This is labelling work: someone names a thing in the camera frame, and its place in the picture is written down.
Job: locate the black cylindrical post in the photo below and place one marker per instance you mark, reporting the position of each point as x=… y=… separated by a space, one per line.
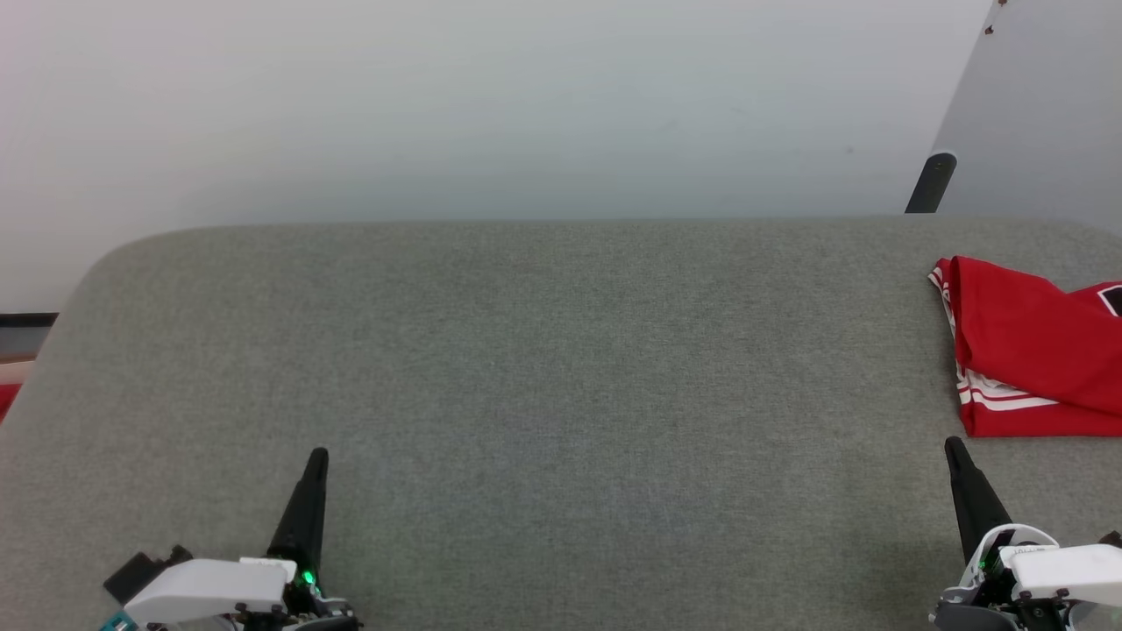
x=932 y=184

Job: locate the red and white shirt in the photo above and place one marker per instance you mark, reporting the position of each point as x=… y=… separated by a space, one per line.
x=1034 y=350

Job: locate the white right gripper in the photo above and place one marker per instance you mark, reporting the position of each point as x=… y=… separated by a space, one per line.
x=1061 y=570

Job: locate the dark baseboard strip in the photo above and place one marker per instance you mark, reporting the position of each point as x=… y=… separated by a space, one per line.
x=26 y=321

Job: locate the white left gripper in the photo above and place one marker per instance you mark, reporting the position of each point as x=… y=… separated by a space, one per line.
x=210 y=587

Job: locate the white wall panel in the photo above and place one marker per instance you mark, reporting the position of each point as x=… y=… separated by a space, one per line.
x=1043 y=114

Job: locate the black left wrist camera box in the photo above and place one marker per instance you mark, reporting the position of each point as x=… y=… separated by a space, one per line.
x=145 y=570

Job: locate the red floor item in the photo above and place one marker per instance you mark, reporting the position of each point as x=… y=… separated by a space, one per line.
x=7 y=399

